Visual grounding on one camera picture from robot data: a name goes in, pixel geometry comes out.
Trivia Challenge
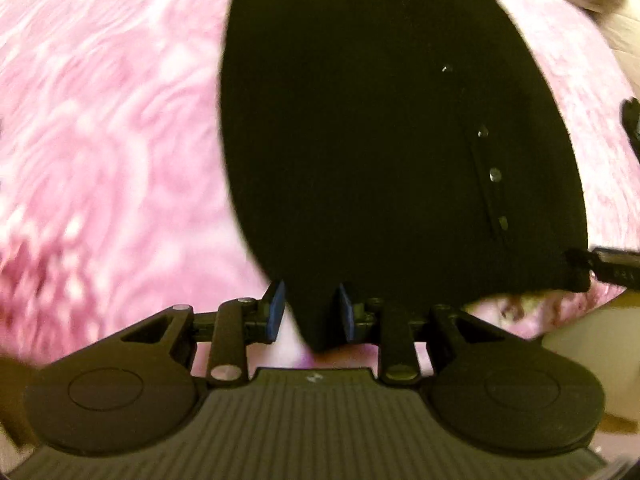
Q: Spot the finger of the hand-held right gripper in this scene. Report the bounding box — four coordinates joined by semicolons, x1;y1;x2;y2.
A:
621;96;640;155
565;246;640;292

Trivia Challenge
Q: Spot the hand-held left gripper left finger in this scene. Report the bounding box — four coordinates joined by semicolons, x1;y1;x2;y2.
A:
120;280;288;387

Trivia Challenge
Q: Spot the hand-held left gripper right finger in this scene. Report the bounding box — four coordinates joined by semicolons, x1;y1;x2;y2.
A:
332;282;501;387

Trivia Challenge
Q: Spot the pink floral bed sheet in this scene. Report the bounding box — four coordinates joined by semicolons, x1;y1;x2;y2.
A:
0;0;640;376

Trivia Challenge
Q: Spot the black buttoned garment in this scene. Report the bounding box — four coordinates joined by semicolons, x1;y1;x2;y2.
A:
220;0;591;353

